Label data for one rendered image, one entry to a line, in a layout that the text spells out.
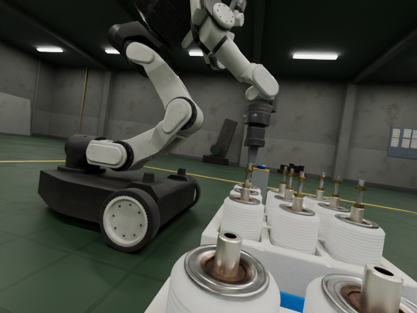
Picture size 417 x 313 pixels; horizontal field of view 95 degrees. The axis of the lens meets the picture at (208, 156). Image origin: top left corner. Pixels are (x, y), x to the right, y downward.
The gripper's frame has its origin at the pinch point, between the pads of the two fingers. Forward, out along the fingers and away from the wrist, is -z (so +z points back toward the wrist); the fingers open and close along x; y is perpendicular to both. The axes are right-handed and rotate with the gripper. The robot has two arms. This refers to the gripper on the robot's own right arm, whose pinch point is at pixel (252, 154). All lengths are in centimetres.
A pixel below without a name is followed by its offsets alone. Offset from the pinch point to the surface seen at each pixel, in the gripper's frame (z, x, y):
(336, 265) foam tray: -18.6, -34.1, -11.3
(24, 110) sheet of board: 71, 779, 885
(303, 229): -14.1, -30.4, -6.3
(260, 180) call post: -9.9, 12.3, -7.7
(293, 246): -17.9, -30.1, -5.0
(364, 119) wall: 199, 644, -517
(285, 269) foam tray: -21.6, -32.7, -2.7
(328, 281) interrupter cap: -11, -52, 2
